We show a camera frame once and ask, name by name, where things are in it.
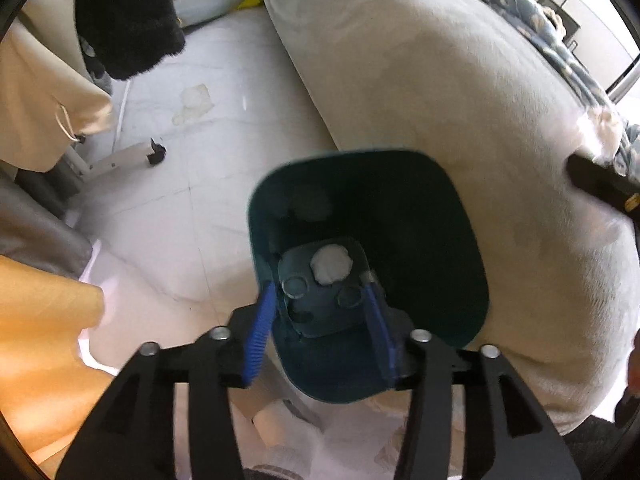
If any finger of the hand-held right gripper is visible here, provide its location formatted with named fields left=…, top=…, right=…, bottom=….
left=565, top=154, right=640, bottom=221

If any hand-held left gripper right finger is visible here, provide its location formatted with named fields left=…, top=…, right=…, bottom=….
left=361, top=282, right=583, bottom=480

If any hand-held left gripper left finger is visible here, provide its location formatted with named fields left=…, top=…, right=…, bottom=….
left=55, top=280, right=277, bottom=480

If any white tissue wad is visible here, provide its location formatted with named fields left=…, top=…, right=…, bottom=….
left=310, top=244, right=354, bottom=286

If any dark teal trash bin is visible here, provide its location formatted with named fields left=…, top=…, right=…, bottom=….
left=247, top=148, right=490, bottom=404

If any person's right forearm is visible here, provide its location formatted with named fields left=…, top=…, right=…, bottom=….
left=614, top=330, right=640, bottom=429

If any white cloth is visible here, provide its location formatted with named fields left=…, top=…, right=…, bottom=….
left=234, top=396, right=417, bottom=480

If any white black-framed wardrobe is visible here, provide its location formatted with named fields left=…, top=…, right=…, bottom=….
left=520, top=0, right=640, bottom=97

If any blue patterned duvet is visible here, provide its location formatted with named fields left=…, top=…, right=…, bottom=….
left=440, top=0, right=640, bottom=181

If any bed with grey-green blanket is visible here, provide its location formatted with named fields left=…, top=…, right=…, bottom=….
left=248, top=0, right=640, bottom=437

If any yellow curtain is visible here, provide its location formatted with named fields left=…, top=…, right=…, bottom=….
left=0, top=254, right=122, bottom=467

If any white clothes rack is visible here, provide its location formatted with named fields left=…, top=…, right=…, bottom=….
left=60, top=79, right=169, bottom=197

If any grey cloth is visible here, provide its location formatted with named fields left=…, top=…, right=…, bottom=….
left=0, top=167, right=94, bottom=282

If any black garment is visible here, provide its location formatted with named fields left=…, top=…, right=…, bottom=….
left=74, top=0, right=187, bottom=81

